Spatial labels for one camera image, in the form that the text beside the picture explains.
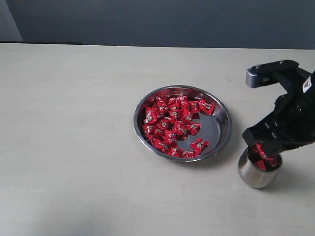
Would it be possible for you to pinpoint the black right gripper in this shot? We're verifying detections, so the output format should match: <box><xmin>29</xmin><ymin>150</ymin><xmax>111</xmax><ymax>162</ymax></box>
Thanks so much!
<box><xmin>242</xmin><ymin>67</ymin><xmax>315</xmax><ymax>157</ymax></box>

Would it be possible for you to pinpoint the round steel plate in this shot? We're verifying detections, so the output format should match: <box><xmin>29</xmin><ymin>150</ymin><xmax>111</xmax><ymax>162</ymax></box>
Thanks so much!
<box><xmin>133</xmin><ymin>85</ymin><xmax>232</xmax><ymax>162</ymax></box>

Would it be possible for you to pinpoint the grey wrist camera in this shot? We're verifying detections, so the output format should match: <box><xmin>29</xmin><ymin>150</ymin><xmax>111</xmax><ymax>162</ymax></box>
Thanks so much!
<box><xmin>246</xmin><ymin>59</ymin><xmax>299</xmax><ymax>88</ymax></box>

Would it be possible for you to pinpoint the stainless steel cup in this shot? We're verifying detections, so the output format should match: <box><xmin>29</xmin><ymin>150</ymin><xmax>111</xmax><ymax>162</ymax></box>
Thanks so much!
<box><xmin>237</xmin><ymin>147</ymin><xmax>283</xmax><ymax>188</ymax></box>

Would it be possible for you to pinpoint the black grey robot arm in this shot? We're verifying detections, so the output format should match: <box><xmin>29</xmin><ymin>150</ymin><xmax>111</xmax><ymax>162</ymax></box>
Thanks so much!
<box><xmin>242</xmin><ymin>68</ymin><xmax>315</xmax><ymax>156</ymax></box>

